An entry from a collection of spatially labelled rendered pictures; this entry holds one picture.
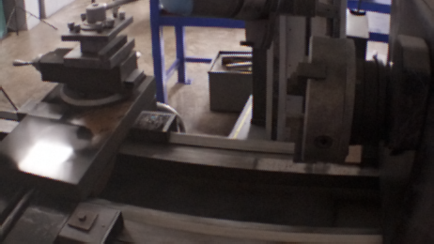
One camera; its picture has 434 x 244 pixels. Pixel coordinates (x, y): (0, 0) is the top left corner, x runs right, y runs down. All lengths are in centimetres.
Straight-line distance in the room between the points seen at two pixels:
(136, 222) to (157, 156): 27
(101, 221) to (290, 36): 130
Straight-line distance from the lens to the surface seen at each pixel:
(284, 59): 200
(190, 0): 72
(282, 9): 82
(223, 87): 305
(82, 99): 131
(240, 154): 123
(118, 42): 129
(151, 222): 102
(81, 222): 98
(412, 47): 69
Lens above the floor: 152
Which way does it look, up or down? 28 degrees down
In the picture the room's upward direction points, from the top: 2 degrees counter-clockwise
